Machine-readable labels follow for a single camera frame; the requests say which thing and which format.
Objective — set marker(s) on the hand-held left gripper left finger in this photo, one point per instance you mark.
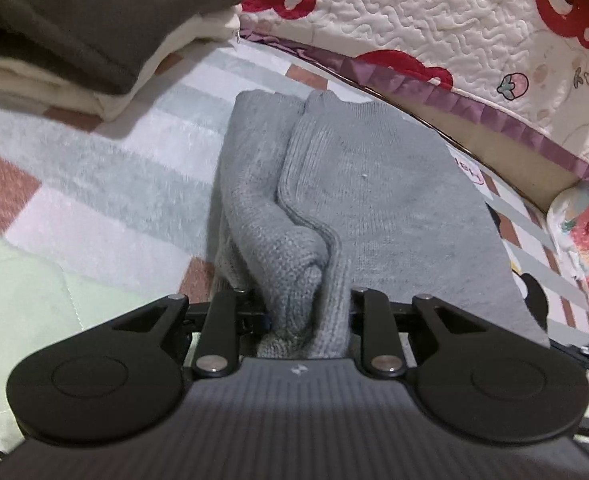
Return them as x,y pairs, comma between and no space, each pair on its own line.
223,321

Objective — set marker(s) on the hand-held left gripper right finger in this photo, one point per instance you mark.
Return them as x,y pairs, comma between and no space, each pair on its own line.
378,325

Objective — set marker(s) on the grey knitted sweater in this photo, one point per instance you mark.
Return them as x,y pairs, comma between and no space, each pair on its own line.
374,200

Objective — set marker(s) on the floral pillow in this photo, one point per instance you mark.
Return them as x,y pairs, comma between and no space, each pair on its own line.
586,240

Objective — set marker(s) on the light green quilted mat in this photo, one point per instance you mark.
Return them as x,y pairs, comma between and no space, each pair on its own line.
49,300

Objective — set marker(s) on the cream folded cloth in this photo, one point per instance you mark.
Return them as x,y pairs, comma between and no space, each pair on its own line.
124,80

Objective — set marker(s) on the white quilt with red bears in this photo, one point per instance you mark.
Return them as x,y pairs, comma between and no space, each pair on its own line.
439,35

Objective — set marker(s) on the dark grey folded cloth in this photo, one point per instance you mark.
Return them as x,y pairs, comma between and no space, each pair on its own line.
104,15

